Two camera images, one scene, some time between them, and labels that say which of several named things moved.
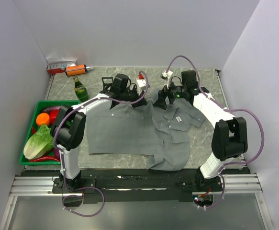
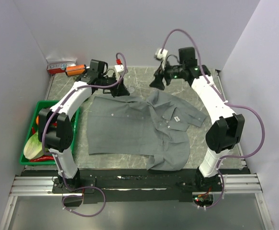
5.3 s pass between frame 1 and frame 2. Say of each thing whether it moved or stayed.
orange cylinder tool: stayed
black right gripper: moved
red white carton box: stayed
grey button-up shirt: stayed
